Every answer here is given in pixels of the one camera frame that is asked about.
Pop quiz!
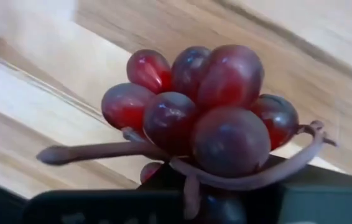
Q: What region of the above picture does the dark red grapes bunch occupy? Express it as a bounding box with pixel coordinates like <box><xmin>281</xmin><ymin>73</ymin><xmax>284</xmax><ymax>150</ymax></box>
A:
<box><xmin>35</xmin><ymin>43</ymin><xmax>338</xmax><ymax>224</ymax></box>

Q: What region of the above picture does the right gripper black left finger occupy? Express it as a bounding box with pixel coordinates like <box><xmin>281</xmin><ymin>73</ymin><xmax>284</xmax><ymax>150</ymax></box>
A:
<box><xmin>23</xmin><ymin>163</ymin><xmax>202</xmax><ymax>224</ymax></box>

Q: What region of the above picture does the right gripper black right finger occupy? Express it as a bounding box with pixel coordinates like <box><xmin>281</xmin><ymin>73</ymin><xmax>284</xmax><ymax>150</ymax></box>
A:
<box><xmin>246</xmin><ymin>154</ymin><xmax>352</xmax><ymax>224</ymax></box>

